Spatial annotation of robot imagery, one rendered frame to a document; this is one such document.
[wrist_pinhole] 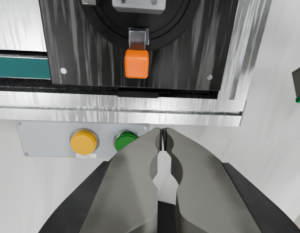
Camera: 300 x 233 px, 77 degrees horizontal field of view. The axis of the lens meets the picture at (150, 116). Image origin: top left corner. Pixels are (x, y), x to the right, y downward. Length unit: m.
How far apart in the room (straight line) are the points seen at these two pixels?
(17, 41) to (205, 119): 0.31
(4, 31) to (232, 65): 0.34
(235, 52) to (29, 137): 0.34
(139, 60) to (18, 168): 0.46
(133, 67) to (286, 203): 0.61
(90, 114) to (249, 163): 0.40
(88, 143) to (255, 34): 0.29
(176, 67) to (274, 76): 0.25
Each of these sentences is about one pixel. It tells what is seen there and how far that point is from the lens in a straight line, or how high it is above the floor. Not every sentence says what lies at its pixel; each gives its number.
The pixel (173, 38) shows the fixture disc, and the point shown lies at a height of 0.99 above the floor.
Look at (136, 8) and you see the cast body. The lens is 0.18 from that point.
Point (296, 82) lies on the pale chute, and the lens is 0.30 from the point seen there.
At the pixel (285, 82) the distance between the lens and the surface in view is 0.48.
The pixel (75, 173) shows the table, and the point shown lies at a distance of 0.51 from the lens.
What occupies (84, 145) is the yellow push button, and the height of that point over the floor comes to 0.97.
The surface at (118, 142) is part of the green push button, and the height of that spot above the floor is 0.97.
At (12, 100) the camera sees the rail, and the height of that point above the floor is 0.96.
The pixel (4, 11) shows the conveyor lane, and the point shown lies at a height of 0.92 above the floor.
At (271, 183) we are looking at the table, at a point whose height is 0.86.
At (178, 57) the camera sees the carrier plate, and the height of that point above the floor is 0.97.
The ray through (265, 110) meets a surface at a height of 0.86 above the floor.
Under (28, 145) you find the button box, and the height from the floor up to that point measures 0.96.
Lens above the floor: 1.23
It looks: 67 degrees down
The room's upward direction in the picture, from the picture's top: 175 degrees clockwise
